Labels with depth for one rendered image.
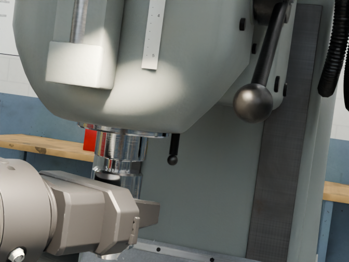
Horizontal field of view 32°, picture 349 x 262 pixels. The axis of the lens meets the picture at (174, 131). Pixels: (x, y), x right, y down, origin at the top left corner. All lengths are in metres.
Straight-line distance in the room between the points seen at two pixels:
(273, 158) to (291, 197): 0.06
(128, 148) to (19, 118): 4.84
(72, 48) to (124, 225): 0.15
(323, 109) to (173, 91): 0.50
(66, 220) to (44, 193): 0.03
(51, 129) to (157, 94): 4.78
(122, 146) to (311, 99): 0.43
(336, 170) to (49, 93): 4.30
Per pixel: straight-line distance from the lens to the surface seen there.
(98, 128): 0.52
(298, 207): 0.91
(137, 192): 0.55
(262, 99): 0.44
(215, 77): 0.49
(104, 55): 0.44
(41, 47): 0.50
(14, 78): 5.42
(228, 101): 0.64
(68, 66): 0.44
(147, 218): 0.56
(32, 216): 0.45
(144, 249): 0.95
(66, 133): 5.18
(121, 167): 0.55
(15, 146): 4.47
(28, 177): 0.46
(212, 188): 0.92
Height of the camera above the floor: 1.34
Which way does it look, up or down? 3 degrees down
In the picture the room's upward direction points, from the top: 7 degrees clockwise
